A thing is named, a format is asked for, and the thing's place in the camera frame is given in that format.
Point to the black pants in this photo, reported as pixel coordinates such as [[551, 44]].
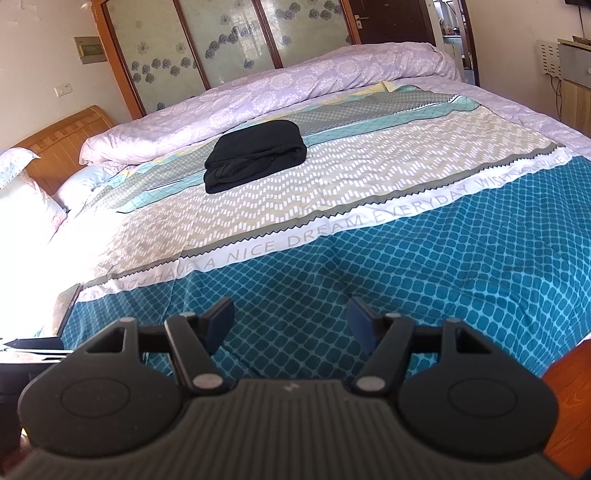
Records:
[[253, 153]]

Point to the wall switch panel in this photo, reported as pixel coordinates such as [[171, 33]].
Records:
[[90, 49]]

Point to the white pillow near headboard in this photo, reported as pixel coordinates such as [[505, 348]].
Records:
[[75, 192]]

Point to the wooden side cabinet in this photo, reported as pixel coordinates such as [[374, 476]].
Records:
[[575, 64]]

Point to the dark brown wooden door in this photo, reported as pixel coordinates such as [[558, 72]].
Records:
[[444, 24]]

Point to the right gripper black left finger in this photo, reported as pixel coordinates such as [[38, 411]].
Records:
[[193, 340]]

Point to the floral pillow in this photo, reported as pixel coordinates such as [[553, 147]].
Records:
[[30, 217]]

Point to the lavender floral duvet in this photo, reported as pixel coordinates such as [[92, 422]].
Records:
[[344, 70]]

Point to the wooden headboard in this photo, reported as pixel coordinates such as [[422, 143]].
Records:
[[58, 146]]

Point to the patterned teal white bedspread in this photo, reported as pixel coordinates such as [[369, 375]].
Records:
[[418, 202]]

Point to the white wall socket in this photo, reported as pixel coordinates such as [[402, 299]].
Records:
[[63, 89]]

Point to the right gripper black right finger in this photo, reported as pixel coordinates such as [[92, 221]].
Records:
[[386, 339]]

